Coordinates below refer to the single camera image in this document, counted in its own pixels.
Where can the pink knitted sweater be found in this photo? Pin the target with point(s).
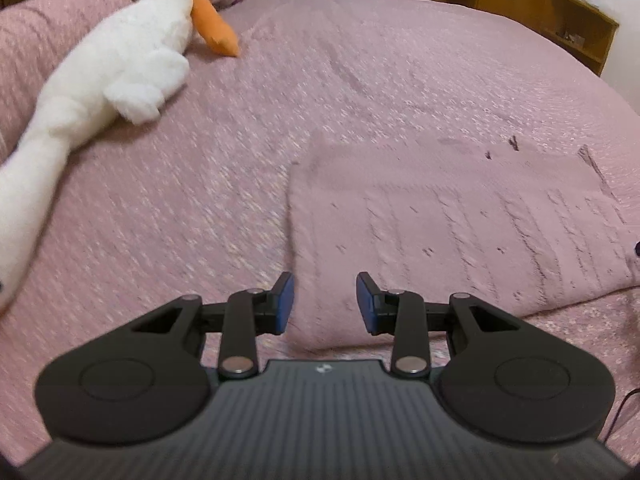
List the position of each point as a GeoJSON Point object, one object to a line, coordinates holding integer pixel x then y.
{"type": "Point", "coordinates": [450, 220]}

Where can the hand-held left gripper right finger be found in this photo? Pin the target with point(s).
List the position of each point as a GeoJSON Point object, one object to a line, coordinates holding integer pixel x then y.
{"type": "Point", "coordinates": [365, 305]}

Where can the pink bedspread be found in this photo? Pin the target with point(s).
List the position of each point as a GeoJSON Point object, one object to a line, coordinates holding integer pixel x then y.
{"type": "Point", "coordinates": [200, 185]}

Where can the white plush goose toy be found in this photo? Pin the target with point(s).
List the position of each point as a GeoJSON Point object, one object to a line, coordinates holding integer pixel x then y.
{"type": "Point", "coordinates": [125, 60]}

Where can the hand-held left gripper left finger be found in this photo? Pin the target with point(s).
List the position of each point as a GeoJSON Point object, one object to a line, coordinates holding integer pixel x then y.
{"type": "Point", "coordinates": [286, 305]}

